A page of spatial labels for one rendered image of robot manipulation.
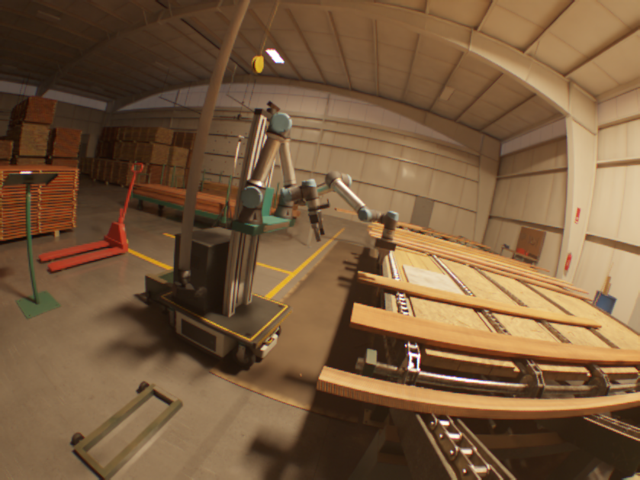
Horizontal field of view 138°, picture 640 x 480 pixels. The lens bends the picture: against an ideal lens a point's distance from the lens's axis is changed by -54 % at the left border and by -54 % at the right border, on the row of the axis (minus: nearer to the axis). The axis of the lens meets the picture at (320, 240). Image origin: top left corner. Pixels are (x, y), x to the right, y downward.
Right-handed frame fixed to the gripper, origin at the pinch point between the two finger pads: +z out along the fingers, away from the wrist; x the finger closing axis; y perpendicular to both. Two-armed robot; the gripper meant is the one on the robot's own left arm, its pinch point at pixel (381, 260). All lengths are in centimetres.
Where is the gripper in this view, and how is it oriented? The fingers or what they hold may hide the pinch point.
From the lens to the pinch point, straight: 168.3
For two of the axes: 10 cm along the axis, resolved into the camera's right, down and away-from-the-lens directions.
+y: -1.4, 1.7, -9.8
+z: -2.1, 9.6, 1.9
